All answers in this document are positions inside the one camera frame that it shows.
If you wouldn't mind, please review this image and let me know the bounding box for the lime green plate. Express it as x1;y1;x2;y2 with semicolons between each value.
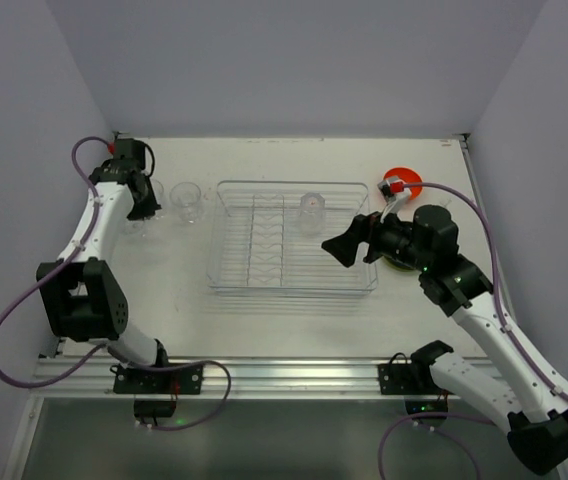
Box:
384;258;421;274

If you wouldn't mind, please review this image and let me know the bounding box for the clear glass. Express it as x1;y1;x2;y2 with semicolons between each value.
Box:
169;182;203;224
297;192;326;235
121;220;146;236
150;179;165;220

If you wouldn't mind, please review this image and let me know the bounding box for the orange bowl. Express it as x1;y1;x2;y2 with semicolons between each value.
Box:
383;167;422;201

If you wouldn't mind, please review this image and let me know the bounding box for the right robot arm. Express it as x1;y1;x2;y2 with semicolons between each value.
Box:
322;205;568;475

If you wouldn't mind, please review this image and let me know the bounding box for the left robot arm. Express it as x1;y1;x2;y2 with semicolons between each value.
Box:
36;138;168;369

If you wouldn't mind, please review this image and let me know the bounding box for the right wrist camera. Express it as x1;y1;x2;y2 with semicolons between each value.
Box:
377;176;411;221

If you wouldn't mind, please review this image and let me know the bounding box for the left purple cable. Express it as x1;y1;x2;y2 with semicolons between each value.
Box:
0;135;233;434

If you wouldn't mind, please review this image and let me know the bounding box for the white wire dish rack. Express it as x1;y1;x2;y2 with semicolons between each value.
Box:
207;180;378;297

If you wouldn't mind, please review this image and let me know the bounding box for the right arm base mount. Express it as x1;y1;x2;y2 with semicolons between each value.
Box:
377;352;441;396

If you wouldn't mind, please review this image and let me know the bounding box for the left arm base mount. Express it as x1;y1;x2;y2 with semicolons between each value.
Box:
110;365;204;396

